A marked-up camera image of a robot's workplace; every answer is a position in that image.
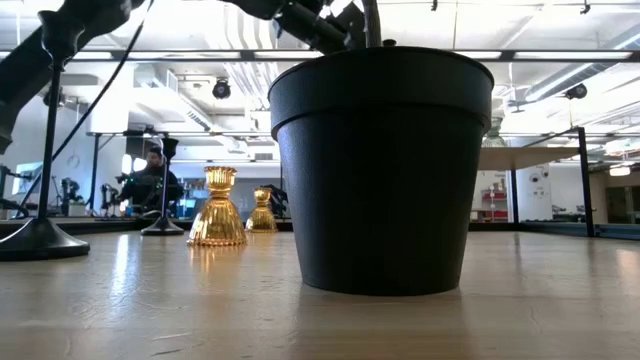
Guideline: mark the clear glass candle holder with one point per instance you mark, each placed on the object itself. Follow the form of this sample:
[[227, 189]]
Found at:
[[495, 137]]

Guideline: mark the short black metal candlestick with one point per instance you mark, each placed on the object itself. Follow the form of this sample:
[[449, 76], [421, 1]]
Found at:
[[162, 229]]

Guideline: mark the medium black metal candlestick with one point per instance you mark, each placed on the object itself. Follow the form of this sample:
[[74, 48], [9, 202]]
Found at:
[[40, 242]]

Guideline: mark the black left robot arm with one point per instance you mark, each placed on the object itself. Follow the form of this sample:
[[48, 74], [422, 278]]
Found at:
[[22, 80]]

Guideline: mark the amber glass candle holder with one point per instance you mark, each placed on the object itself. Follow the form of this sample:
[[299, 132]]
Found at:
[[262, 217], [218, 220]]

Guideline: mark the black plastic plant pot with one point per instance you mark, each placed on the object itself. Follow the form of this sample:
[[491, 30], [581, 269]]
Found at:
[[380, 175]]

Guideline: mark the raised wooden shelf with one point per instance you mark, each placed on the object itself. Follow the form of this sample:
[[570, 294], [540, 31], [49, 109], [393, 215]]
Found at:
[[525, 157]]

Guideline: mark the red and white rack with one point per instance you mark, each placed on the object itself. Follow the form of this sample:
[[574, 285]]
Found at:
[[495, 197]]

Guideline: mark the person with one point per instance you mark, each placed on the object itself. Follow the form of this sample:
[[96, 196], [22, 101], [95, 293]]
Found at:
[[145, 192]]

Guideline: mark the white cabinet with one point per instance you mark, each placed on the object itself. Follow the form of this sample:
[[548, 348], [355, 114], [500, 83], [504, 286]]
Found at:
[[535, 200]]

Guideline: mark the black overhead rail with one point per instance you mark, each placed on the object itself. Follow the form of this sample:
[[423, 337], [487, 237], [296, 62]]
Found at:
[[247, 55]]

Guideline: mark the black ceiling camera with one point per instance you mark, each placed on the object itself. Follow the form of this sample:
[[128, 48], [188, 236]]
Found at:
[[576, 91], [221, 89]]

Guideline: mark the black aluminium table frame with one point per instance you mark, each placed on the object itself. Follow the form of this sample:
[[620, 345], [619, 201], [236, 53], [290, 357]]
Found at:
[[100, 226]]

